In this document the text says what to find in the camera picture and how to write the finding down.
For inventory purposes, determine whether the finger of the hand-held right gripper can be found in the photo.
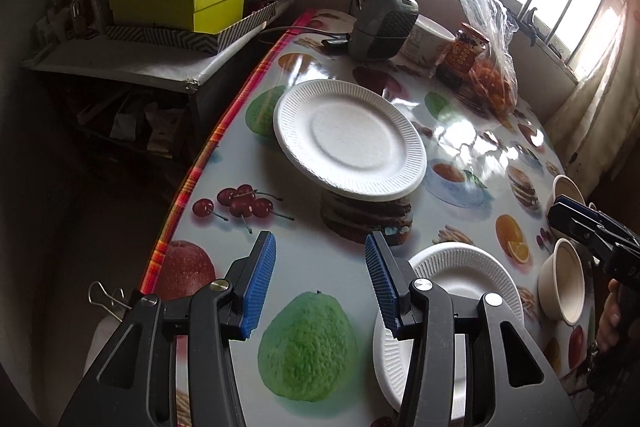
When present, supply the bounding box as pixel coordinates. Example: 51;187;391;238
554;195;640;246
547;205;614;254

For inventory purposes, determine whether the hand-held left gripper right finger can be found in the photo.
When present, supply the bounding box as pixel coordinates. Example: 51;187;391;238
365;231;583;427

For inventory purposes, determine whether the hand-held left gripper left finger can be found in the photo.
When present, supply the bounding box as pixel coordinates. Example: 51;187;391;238
57;231;277;427

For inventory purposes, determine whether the beige paper bowl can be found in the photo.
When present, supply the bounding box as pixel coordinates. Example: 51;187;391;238
552;175;588;214
537;238;594;326

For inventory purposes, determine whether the white paper plate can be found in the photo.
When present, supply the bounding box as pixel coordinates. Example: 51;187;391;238
273;79;427;202
372;243;525;414

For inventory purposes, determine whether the person's right hand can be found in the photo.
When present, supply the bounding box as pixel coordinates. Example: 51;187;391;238
597;291;622;352

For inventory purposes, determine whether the fruit printed tablecloth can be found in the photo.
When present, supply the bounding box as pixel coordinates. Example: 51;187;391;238
137;9;598;427

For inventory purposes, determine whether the printed curtain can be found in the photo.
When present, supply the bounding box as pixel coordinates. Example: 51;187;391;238
544;4;640;210

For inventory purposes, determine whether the metal binder clip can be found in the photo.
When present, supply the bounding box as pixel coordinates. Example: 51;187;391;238
87;282;129;321

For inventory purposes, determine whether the clear bag of oranges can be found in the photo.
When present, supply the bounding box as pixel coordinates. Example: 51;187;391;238
446;0;519;116

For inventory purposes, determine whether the red label glass jar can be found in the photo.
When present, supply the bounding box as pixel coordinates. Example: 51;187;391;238
435;23;492;88

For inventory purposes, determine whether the white plastic tub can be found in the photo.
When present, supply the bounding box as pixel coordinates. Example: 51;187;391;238
399;14;457;66

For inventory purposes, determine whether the white side table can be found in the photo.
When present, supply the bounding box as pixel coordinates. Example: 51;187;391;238
20;0;297;94

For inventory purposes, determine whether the zigzag patterned tray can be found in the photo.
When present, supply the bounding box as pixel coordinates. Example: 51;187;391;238
104;0;278;56

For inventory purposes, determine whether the grey portable heater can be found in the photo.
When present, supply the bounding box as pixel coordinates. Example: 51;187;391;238
347;0;419;60

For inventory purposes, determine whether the large green box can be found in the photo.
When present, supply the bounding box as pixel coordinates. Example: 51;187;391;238
108;0;250;34

